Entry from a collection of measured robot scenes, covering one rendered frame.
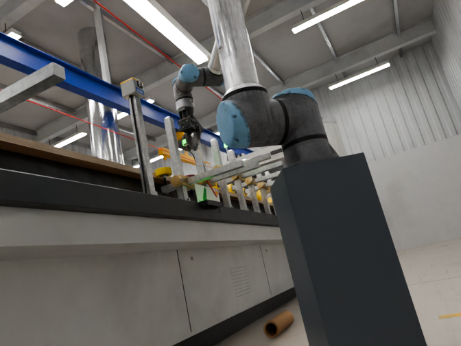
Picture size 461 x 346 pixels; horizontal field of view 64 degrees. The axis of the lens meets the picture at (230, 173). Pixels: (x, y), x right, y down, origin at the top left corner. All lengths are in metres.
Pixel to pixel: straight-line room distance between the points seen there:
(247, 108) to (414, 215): 9.53
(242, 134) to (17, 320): 0.84
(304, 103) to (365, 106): 9.88
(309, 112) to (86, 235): 0.78
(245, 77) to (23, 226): 0.75
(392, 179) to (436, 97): 2.35
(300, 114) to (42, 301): 0.99
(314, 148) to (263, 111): 0.19
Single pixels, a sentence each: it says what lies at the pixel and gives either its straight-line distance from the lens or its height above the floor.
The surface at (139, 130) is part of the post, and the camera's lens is 1.59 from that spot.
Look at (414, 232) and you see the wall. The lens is 10.49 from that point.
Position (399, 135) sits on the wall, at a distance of 10.81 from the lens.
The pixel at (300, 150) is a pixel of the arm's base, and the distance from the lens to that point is 1.16.
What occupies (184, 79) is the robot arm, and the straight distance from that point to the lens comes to 1.78.
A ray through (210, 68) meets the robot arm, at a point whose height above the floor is 1.27.
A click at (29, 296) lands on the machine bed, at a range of 1.32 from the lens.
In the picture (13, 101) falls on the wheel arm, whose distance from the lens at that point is 0.96.
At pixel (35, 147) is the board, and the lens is 1.39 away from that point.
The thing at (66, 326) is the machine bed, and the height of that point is 0.30.
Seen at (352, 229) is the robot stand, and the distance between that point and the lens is 1.09.
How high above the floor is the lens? 0.35
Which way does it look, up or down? 15 degrees up
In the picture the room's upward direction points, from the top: 13 degrees counter-clockwise
